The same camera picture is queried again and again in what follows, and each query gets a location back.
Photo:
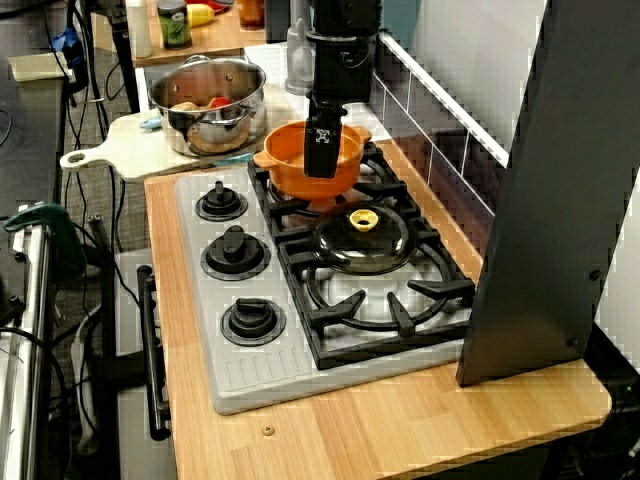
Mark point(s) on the light wooden cutting board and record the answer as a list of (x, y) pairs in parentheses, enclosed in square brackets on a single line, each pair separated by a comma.
[(130, 160)]

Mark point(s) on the stainless steel pot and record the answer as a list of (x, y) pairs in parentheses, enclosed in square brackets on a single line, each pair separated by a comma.
[(210, 135)]

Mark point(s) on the gray toy cooktop plate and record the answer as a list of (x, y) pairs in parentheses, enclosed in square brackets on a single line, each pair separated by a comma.
[(260, 380)]

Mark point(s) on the silver metal frame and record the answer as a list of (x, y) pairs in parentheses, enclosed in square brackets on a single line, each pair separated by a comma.
[(30, 350)]

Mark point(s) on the gray toy faucet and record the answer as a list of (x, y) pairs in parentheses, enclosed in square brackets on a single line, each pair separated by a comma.
[(300, 65)]

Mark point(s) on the brass countertop screw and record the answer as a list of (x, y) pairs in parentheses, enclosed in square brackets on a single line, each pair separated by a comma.
[(268, 430)]

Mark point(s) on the black desk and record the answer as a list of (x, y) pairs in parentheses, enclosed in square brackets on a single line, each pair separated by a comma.
[(25, 150)]

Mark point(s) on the amber glass jar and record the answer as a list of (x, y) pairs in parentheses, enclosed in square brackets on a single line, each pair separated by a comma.
[(251, 12)]

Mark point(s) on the glass lid with yellow knob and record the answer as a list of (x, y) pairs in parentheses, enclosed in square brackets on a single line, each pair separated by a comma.
[(380, 250)]

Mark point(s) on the toy potato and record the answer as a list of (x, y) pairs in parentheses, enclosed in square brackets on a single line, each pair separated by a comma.
[(184, 106)]

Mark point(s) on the white toy kitchen cabinet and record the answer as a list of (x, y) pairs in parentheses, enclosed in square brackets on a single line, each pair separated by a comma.
[(132, 450)]

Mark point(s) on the black stove knob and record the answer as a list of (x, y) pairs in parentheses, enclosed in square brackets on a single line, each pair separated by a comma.
[(235, 252), (252, 320), (221, 200)]

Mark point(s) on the wooden side table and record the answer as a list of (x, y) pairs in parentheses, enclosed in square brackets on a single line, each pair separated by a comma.
[(220, 42)]

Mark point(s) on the orange plastic toy pot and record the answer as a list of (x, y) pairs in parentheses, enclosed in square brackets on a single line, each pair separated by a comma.
[(290, 175)]

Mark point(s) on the yellow notepad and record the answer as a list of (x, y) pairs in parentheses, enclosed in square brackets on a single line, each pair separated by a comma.
[(35, 67)]

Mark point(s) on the yellow squeeze bottle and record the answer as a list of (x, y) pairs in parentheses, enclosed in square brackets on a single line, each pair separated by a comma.
[(200, 15)]

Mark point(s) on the black burner grate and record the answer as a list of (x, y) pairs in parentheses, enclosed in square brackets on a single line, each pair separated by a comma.
[(260, 190), (320, 340)]

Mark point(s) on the red toy vegetable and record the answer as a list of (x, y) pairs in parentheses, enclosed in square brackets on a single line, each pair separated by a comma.
[(219, 102)]

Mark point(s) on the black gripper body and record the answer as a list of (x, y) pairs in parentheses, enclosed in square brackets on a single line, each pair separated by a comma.
[(340, 75)]

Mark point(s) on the black base platform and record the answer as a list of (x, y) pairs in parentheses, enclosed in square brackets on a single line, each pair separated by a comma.
[(620, 360)]

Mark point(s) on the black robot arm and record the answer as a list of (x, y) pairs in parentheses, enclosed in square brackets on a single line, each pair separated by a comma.
[(345, 17)]

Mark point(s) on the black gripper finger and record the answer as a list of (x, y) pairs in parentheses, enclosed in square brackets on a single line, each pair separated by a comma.
[(320, 160)]

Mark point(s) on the black slanted side panel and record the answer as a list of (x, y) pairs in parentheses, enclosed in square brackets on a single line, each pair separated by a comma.
[(540, 225)]

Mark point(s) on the white plastic bottle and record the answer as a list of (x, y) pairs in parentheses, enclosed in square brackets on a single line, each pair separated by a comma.
[(139, 30)]

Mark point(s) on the red plastic item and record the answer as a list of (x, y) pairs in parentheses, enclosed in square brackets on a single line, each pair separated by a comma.
[(215, 4)]

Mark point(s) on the green clamp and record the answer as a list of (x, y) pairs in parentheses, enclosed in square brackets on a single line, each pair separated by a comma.
[(65, 240)]

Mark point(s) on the green label can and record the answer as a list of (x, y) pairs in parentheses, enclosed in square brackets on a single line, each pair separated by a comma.
[(174, 27)]

